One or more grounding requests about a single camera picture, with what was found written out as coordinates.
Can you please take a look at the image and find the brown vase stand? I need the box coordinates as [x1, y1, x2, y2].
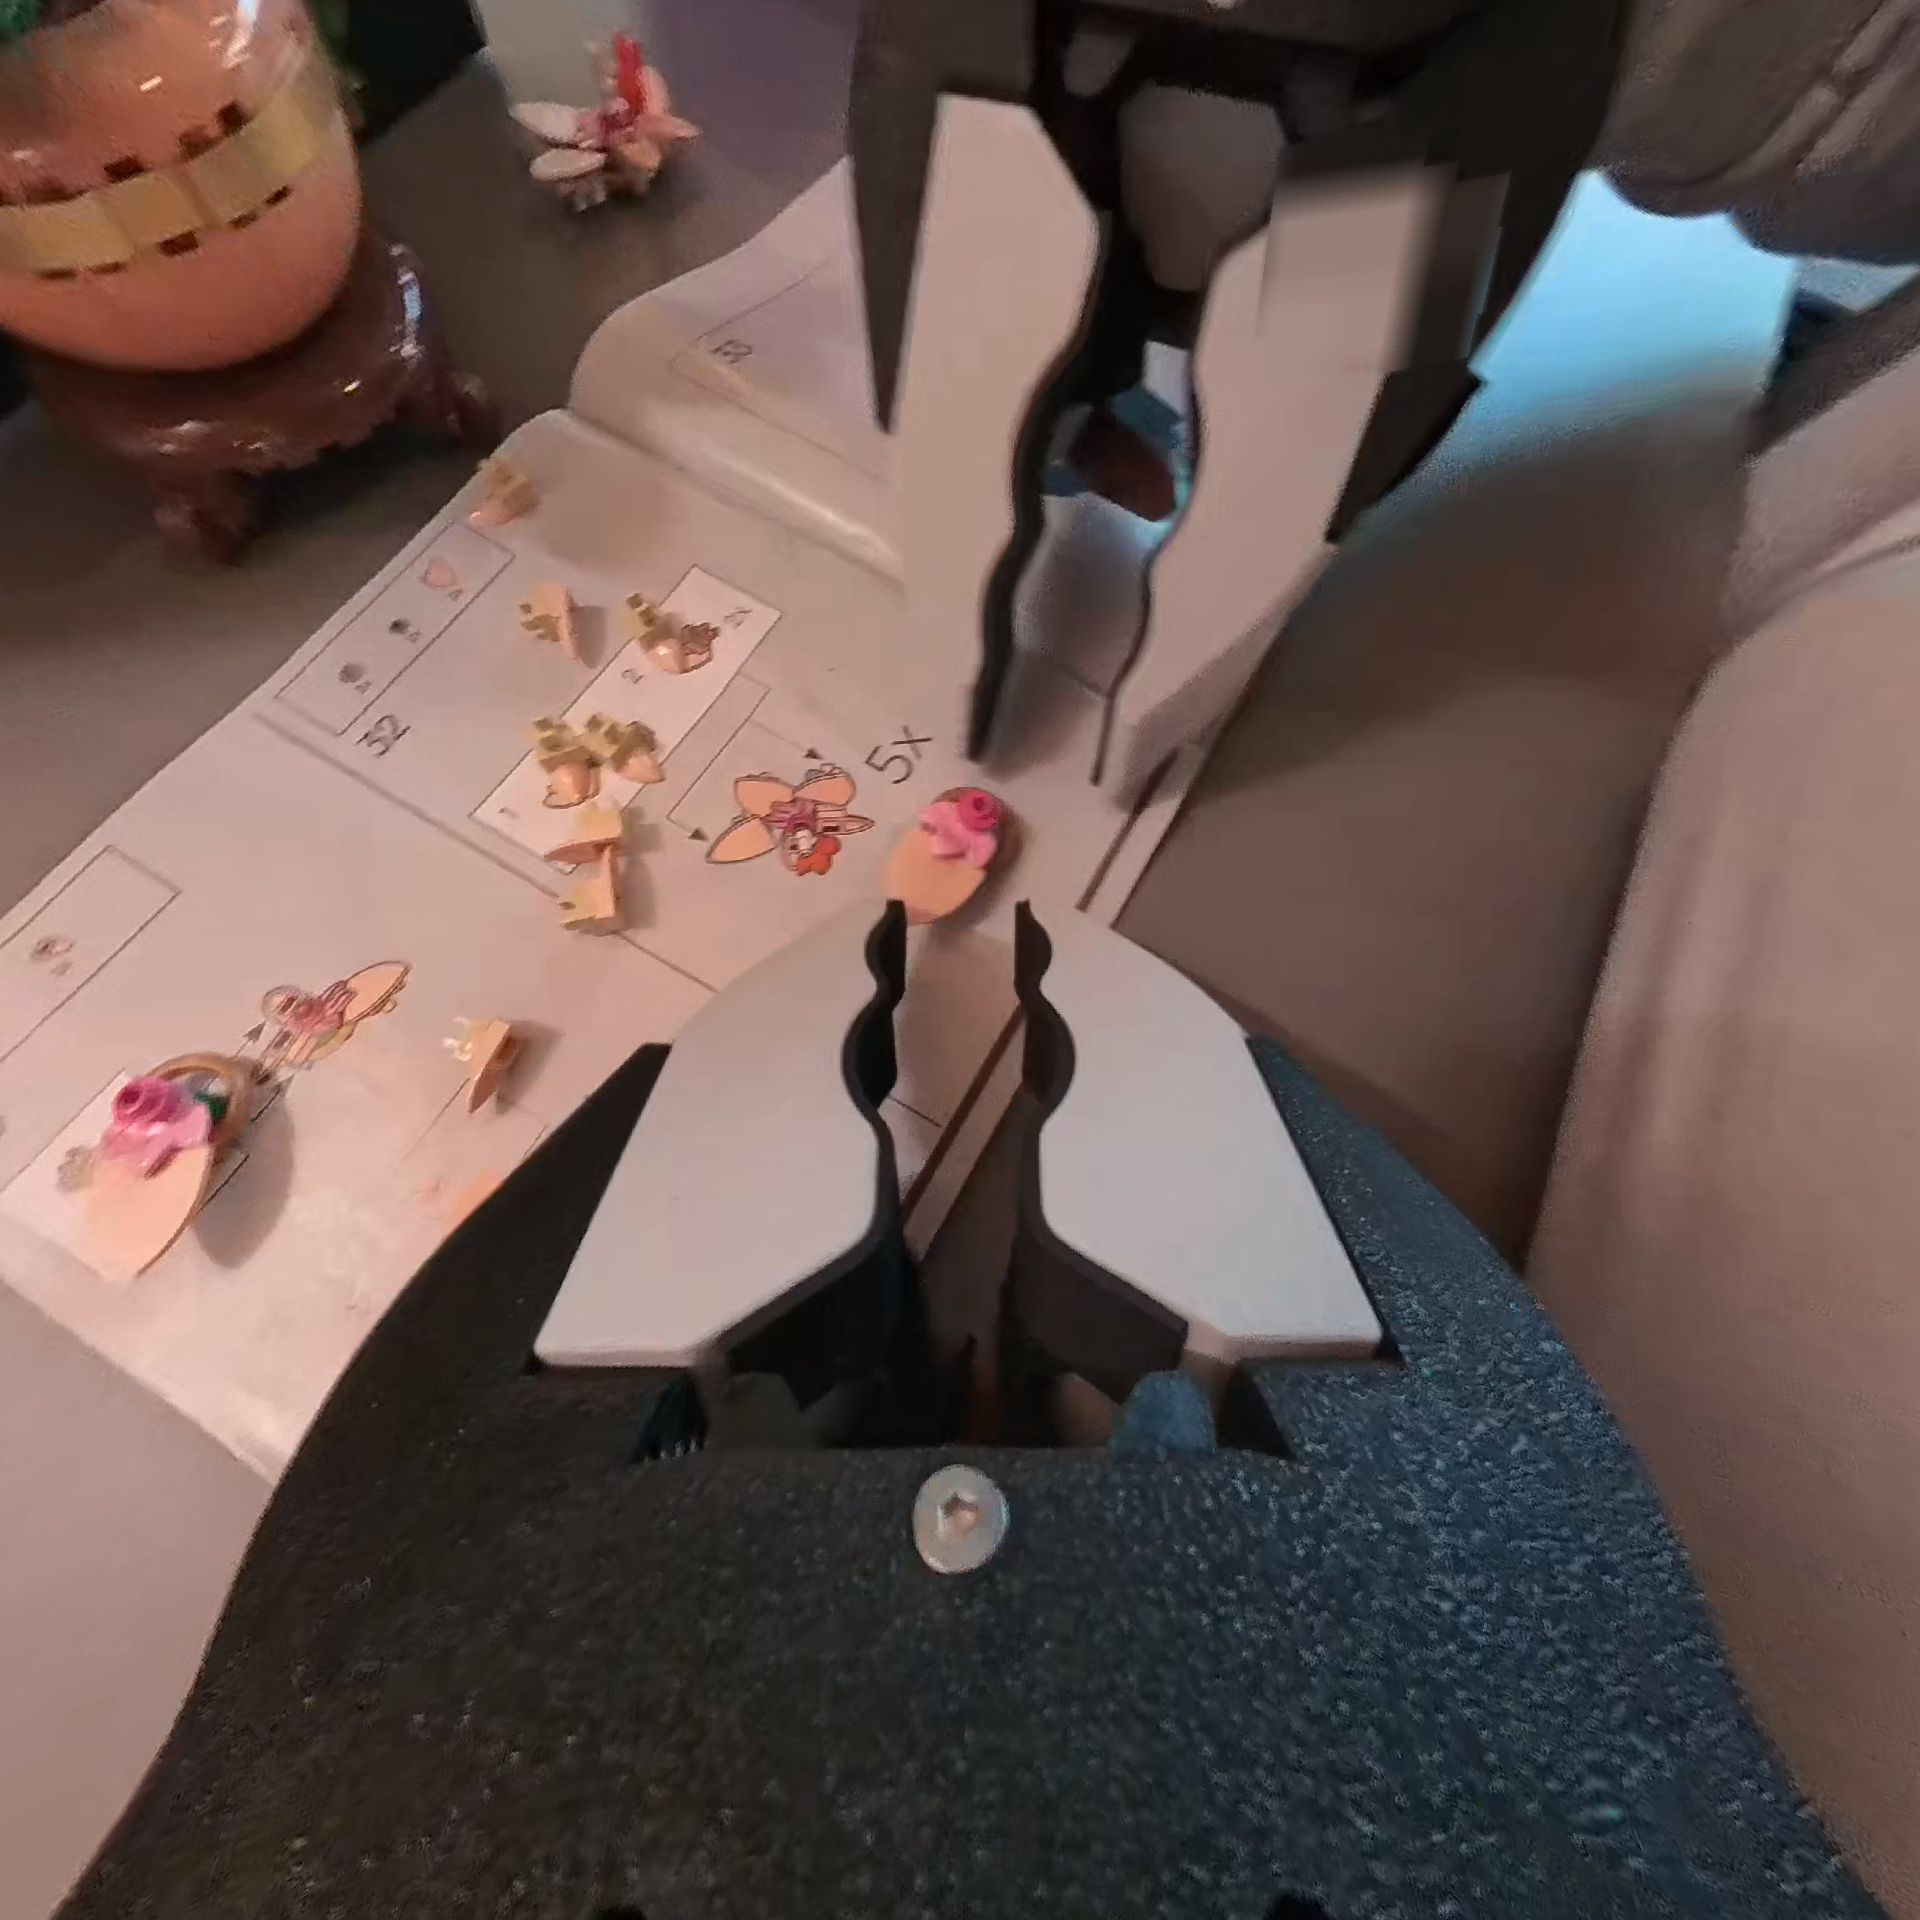
[24, 232, 506, 569]

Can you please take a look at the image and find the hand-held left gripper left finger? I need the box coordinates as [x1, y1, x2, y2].
[532, 901, 914, 1373]

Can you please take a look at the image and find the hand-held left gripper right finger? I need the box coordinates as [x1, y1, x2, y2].
[1015, 901, 1385, 1368]

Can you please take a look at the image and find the tan petal with pink flower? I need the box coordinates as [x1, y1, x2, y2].
[57, 1054, 280, 1280]

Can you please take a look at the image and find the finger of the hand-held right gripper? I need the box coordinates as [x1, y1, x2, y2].
[852, 0, 1122, 761]
[1099, 237, 1398, 788]

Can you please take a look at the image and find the toy brick orchid flower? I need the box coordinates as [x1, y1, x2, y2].
[507, 29, 705, 214]

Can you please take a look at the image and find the grey desk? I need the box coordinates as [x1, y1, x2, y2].
[0, 0, 1758, 1920]

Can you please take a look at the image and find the group of tan clip petals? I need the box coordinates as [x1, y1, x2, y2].
[440, 456, 721, 1121]

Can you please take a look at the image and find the white instruction booklet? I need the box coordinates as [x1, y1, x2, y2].
[0, 150, 1203, 1480]

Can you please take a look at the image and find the person's beige clothing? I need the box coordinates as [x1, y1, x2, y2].
[1522, 412, 1920, 1920]

